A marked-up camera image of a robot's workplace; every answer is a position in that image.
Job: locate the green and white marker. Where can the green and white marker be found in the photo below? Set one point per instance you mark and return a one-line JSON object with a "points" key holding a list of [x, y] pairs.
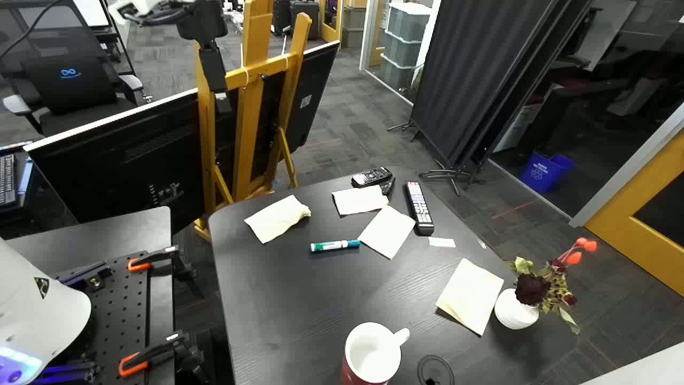
{"points": [[334, 246]]}

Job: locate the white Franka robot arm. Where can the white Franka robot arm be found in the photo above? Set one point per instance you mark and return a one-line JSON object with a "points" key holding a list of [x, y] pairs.
{"points": [[34, 313]]}

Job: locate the black keypad phone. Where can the black keypad phone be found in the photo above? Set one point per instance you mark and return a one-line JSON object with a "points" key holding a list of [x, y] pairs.
{"points": [[370, 175]]}

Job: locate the small black remote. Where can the small black remote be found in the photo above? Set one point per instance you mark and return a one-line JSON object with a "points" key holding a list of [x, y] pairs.
{"points": [[390, 187]]}

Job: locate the crumpled white napkin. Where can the crumpled white napkin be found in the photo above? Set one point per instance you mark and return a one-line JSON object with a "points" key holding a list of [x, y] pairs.
{"points": [[277, 218]]}

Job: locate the long black remote control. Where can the long black remote control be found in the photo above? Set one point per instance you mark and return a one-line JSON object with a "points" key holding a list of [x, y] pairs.
{"points": [[420, 205]]}

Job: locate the black backdrop stand foot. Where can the black backdrop stand foot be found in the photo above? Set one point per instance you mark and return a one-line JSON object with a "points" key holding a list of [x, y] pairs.
{"points": [[446, 173]]}

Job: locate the small white label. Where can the small white label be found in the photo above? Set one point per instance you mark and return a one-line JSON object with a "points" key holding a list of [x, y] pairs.
{"points": [[441, 242]]}

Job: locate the wooden easel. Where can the wooden easel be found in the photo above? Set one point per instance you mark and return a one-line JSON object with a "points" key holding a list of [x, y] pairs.
{"points": [[247, 107]]}

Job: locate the grey plastic storage drawers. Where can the grey plastic storage drawers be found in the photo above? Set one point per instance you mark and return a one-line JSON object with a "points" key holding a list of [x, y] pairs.
{"points": [[402, 44]]}

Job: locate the black curtain backdrop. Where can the black curtain backdrop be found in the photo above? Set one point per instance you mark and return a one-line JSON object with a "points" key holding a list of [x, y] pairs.
{"points": [[484, 72]]}

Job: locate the blue bin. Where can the blue bin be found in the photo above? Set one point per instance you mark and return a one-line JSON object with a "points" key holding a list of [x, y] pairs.
{"points": [[545, 171]]}

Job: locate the round white vase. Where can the round white vase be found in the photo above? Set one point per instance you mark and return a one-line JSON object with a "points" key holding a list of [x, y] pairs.
{"points": [[513, 313]]}

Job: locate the dark red and orange flowers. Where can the dark red and orange flowers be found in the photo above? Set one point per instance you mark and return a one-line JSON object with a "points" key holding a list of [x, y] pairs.
{"points": [[532, 290]]}

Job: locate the black monitor screen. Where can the black monitor screen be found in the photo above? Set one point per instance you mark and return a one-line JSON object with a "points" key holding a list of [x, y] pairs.
{"points": [[120, 164]]}

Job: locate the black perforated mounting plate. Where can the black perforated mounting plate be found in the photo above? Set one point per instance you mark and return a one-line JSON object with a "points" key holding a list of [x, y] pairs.
{"points": [[120, 306]]}

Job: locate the yellow wooden door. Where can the yellow wooden door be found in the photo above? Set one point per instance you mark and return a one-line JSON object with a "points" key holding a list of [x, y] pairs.
{"points": [[626, 205]]}

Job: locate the black office chair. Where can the black office chair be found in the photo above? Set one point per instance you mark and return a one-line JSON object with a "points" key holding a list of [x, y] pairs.
{"points": [[64, 67]]}

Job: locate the black keyboard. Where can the black keyboard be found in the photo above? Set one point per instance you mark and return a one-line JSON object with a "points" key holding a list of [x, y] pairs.
{"points": [[9, 178]]}

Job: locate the black camera on stand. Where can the black camera on stand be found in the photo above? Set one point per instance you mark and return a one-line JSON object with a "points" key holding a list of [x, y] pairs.
{"points": [[204, 22]]}

